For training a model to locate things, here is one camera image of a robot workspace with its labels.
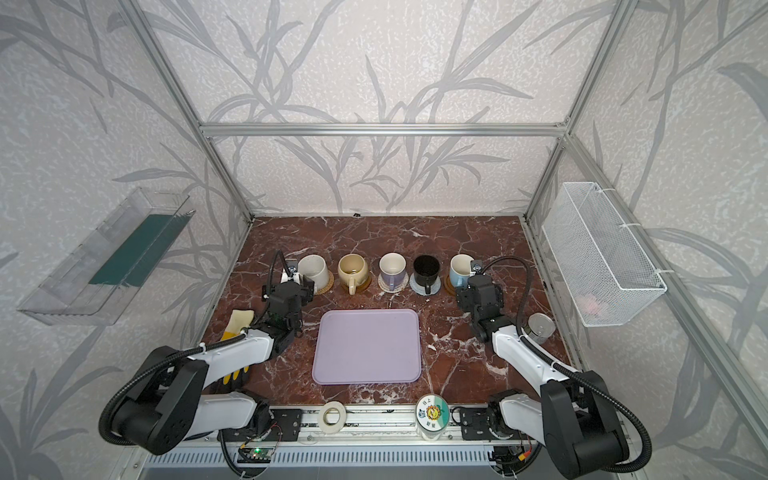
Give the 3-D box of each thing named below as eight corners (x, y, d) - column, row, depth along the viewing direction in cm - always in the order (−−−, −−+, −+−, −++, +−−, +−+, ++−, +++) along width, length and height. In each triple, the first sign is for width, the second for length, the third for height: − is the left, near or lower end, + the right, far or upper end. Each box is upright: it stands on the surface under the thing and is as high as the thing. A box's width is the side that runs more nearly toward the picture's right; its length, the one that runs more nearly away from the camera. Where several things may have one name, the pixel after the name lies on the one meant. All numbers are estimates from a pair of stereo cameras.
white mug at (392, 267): (380, 294, 100) (378, 279, 93) (381, 267, 107) (380, 252, 100) (406, 294, 100) (406, 279, 93) (406, 267, 107) (406, 252, 100)
